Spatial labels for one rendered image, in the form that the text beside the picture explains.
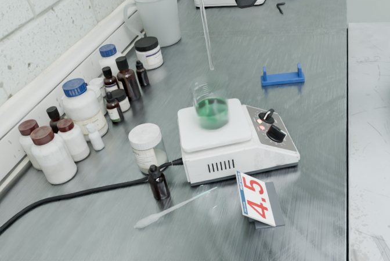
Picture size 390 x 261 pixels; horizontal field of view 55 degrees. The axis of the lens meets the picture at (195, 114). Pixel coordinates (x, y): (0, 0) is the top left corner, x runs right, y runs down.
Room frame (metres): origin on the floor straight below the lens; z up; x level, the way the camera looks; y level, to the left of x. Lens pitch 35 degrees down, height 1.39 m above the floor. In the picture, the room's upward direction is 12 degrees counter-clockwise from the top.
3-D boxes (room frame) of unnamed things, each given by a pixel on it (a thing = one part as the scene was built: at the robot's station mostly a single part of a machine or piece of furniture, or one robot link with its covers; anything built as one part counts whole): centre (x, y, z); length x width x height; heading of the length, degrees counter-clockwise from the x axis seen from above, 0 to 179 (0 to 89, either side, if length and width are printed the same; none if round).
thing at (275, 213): (0.40, -0.07, 0.92); 0.09 x 0.06 x 0.04; 175
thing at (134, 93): (0.82, 0.15, 0.95); 0.04 x 0.04 x 0.11
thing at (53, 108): (0.69, 0.30, 0.94); 0.04 x 0.04 x 0.09
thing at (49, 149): (0.58, 0.28, 0.95); 0.06 x 0.06 x 0.11
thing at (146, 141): (0.55, 0.10, 0.94); 0.06 x 0.06 x 0.08
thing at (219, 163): (0.53, -0.05, 0.94); 0.22 x 0.13 x 0.08; 90
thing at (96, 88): (0.78, 0.23, 0.93); 0.06 x 0.06 x 0.07
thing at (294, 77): (0.76, -0.22, 0.92); 0.10 x 0.03 x 0.04; 79
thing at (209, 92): (0.53, -0.03, 1.03); 0.07 x 0.06 x 0.08; 112
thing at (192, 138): (0.53, -0.03, 0.98); 0.12 x 0.12 x 0.01; 0
